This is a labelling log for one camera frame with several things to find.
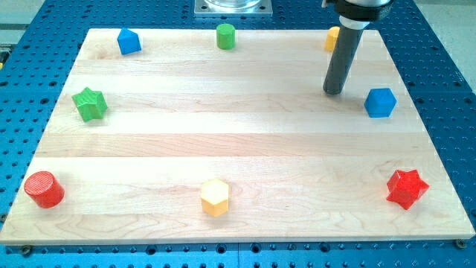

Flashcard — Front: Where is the black robot arm flange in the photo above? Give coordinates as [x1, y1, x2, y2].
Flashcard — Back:
[321, 0, 394, 22]

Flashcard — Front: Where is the yellow heart block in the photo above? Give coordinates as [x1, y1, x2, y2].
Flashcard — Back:
[324, 26, 340, 52]

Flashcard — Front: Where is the blue cube block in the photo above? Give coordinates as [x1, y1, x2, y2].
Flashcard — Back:
[117, 28, 142, 55]

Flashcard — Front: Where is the yellow hexagon block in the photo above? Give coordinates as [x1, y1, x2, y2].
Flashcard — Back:
[200, 179, 230, 217]

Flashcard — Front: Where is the wooden board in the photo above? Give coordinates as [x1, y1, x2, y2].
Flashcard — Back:
[1, 28, 475, 246]

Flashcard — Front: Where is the green cylinder block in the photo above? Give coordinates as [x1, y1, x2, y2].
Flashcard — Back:
[216, 23, 236, 50]

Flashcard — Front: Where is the blue hexagon block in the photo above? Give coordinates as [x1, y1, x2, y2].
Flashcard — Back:
[364, 88, 396, 118]

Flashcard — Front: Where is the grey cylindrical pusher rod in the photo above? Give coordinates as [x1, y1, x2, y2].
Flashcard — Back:
[323, 16, 370, 95]

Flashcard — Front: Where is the green star block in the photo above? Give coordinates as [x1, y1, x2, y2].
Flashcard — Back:
[71, 87, 108, 122]

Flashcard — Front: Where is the red star block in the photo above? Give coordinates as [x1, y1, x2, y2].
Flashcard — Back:
[386, 170, 430, 210]

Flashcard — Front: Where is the red cylinder block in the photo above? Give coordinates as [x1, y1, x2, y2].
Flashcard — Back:
[24, 171, 65, 208]

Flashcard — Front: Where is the board corner screw left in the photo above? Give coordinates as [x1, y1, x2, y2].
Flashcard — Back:
[19, 245, 32, 256]

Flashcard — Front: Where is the board corner screw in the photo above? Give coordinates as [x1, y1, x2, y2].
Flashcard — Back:
[454, 239, 466, 249]
[19, 245, 32, 256]

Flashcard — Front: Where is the board corner screw right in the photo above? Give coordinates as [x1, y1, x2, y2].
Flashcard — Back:
[454, 239, 466, 249]

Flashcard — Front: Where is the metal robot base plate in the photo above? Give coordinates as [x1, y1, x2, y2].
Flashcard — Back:
[193, 0, 273, 18]

